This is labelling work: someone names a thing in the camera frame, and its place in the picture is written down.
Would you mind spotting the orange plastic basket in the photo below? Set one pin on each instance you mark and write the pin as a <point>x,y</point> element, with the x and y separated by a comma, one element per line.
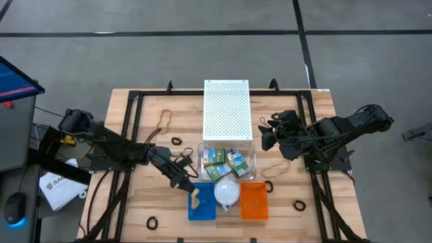
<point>254,202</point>

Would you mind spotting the white printed booklet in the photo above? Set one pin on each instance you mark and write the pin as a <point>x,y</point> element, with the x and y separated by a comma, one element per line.
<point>60,192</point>

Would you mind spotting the thin black rubber band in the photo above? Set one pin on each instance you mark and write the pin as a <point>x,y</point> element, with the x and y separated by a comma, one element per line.
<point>261,119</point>

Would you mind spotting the monitor with blue screen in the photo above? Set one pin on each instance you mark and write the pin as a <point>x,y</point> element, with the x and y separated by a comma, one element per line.
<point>13,82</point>

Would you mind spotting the small black edge clamp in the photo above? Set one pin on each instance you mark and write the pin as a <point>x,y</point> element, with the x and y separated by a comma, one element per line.
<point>180,240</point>
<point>253,240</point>

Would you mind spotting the black metal beam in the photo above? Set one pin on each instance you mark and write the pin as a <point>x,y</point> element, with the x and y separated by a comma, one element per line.
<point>57,167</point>

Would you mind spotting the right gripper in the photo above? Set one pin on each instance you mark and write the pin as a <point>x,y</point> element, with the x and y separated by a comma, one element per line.
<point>287,126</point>

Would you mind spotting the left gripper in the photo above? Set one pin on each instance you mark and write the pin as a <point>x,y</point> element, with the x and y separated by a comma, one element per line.
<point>163,158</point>

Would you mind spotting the white label strip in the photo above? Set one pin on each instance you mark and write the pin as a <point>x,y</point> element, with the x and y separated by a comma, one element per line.
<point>323,90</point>

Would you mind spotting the black table clamp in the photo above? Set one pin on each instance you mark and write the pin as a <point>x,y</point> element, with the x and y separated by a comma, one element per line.
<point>169,86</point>
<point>274,84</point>

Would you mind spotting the clear plastic bin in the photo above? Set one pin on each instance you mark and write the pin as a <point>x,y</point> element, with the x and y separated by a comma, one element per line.
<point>202,175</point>

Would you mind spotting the black computer mouse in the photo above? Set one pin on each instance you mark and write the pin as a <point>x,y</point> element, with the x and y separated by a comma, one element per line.
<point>15,206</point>

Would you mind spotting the red button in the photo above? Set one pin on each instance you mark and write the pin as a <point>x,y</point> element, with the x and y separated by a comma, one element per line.
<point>8,104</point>

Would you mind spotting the grey cabinet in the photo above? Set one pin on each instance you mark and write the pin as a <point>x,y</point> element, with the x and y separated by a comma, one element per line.
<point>17,135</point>

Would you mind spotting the green crayon box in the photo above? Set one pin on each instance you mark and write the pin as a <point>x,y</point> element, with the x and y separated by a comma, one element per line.
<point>218,171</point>
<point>238,164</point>
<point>214,157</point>

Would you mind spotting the blue plastic basket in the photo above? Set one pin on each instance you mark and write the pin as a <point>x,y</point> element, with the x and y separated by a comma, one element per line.
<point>206,209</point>

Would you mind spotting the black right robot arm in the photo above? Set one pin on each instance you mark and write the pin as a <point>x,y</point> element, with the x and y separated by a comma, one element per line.
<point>337,130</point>

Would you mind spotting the black floor device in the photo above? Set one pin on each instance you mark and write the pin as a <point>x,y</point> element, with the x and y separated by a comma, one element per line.
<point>422,131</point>

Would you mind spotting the tan rubber band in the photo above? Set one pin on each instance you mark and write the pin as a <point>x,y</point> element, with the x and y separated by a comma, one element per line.
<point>166,110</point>
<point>270,177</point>
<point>195,202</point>

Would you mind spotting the clear cup with white lid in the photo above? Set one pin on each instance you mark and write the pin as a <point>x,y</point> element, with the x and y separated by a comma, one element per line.
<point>227,192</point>

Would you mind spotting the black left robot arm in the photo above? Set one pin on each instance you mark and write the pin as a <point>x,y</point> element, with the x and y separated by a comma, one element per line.
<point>111,145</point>

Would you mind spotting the white perforated metal stand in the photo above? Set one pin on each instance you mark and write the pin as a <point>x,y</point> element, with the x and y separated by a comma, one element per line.
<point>227,114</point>

